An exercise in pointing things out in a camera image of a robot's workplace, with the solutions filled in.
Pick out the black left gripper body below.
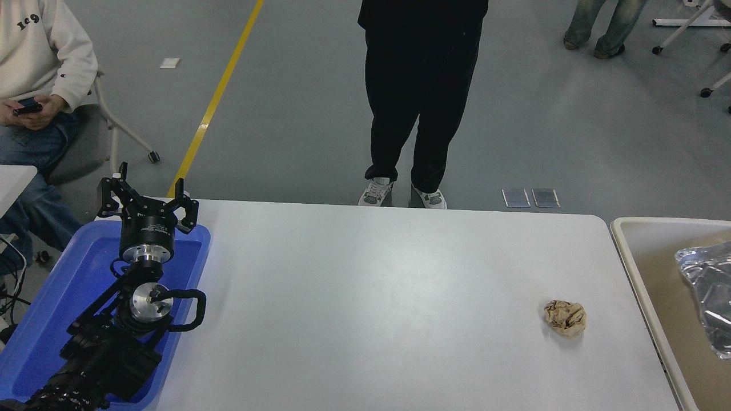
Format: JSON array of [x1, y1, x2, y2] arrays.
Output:
[[119, 197, 179, 252]]

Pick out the silver foil plate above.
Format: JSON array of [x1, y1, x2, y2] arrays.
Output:
[[674, 241, 731, 360]]

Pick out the person's left hand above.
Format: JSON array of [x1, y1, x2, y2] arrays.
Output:
[[20, 94, 67, 131]]

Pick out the person's right hand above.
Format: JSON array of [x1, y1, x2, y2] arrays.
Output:
[[0, 97, 27, 127]]

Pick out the grey chair with white legs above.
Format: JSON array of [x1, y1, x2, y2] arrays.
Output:
[[46, 66, 160, 186]]

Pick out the small white table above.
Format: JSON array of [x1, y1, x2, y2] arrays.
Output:
[[0, 164, 38, 217]]

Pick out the blue plastic tray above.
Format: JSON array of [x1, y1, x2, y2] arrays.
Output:
[[0, 220, 211, 411]]

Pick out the person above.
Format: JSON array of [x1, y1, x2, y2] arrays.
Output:
[[564, 0, 649, 59], [358, 0, 489, 209], [0, 0, 98, 276]]

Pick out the crumpled tan paper ball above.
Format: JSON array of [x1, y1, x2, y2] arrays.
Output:
[[544, 300, 587, 337]]

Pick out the large pale bin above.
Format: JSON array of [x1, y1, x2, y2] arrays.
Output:
[[610, 217, 731, 411]]

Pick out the white wheeled chair base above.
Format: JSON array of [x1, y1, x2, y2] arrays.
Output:
[[652, 0, 731, 55], [700, 71, 731, 98]]

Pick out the black cables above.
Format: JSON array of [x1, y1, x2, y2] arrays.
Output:
[[0, 234, 29, 320]]

